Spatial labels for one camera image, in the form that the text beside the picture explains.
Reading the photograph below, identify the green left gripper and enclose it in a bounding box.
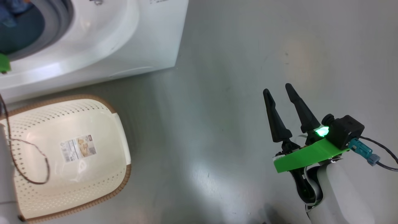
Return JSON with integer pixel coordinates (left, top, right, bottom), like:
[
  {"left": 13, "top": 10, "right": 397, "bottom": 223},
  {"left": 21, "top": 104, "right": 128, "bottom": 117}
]
[{"left": 0, "top": 53, "right": 11, "bottom": 74}]

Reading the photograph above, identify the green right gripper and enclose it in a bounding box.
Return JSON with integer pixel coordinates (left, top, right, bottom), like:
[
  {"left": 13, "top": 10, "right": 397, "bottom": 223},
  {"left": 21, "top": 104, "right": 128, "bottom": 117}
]
[{"left": 263, "top": 83, "right": 350, "bottom": 206}]

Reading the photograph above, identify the blue bear print garment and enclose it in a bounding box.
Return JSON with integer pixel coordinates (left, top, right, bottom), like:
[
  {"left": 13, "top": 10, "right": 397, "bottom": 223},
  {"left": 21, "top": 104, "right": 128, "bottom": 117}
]
[{"left": 0, "top": 0, "right": 31, "bottom": 28}]

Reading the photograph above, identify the steel washing drum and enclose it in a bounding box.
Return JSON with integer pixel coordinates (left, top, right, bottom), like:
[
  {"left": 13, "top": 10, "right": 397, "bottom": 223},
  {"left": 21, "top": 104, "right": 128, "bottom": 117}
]
[{"left": 0, "top": 0, "right": 45, "bottom": 55}]

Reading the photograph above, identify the grey rubber door gasket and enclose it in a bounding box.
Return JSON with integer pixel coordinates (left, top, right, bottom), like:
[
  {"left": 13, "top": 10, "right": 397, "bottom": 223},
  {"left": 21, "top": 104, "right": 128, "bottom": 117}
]
[{"left": 8, "top": 0, "right": 75, "bottom": 61}]

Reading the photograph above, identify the paper basket label sticker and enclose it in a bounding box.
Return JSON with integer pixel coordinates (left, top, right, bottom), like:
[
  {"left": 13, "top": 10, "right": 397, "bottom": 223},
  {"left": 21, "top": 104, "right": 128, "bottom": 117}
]
[{"left": 60, "top": 134, "right": 97, "bottom": 163}]

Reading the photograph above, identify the white front-load washing machine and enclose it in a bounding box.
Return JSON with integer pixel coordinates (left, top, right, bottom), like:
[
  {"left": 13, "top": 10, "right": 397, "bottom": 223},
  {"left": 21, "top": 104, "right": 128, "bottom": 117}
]
[{"left": 0, "top": 0, "right": 189, "bottom": 103}]

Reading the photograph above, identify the cream perforated laundry basket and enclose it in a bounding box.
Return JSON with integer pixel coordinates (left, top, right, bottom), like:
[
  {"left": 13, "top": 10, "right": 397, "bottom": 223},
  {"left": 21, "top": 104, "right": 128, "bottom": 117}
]
[{"left": 0, "top": 95, "right": 132, "bottom": 223}]

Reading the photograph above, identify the teal right camera connector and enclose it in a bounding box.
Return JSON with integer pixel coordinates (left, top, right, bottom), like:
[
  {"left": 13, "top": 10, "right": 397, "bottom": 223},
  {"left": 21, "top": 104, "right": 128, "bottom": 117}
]
[{"left": 348, "top": 138, "right": 380, "bottom": 166}]

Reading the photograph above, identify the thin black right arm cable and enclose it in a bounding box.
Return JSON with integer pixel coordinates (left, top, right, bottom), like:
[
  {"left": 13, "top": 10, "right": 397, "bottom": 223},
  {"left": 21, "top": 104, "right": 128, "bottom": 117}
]
[{"left": 359, "top": 136, "right": 398, "bottom": 171}]

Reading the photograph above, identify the thin dark left arm cable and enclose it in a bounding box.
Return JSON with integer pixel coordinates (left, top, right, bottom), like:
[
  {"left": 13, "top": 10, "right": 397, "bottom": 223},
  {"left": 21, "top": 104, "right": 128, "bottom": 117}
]
[{"left": 0, "top": 93, "right": 50, "bottom": 184}]

